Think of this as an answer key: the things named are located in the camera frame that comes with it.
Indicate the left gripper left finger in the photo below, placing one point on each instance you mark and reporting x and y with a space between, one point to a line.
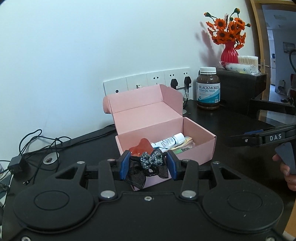
108 172

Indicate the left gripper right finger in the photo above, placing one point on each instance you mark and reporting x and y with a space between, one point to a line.
187 171

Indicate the small colourful card packet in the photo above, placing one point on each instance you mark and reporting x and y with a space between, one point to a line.
187 140

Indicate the black sparkly bow hair clip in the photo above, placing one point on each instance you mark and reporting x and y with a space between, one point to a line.
147 165

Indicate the white ointment tube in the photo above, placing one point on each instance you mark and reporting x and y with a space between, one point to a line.
169 143

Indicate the red-brown gua sha board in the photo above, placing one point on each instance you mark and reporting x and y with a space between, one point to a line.
143 146

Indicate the pink cardboard box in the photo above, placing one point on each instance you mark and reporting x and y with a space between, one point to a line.
155 113

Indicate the person's right hand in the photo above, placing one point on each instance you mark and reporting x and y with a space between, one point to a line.
289 178

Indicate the black storage box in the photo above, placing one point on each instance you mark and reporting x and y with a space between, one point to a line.
238 88

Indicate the white patterned tissue pack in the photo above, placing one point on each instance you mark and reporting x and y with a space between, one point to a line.
242 68

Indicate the cotton swab container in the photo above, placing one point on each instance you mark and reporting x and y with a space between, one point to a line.
249 60

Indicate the brown fish oil bottle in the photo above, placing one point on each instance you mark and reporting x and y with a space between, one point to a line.
208 88

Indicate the black plug left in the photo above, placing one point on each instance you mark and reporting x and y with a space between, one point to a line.
174 83

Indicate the black plug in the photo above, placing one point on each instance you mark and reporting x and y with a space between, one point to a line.
174 83
187 83

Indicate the black plug right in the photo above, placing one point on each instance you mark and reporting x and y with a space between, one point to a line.
187 83

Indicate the red ribbed vase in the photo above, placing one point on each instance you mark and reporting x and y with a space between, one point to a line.
229 54

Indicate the black power adapter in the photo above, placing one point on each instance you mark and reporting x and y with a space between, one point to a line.
16 165

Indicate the orange artificial flowers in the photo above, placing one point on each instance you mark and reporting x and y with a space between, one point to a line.
227 30

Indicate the white wall socket strip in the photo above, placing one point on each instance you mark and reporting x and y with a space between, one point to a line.
147 79

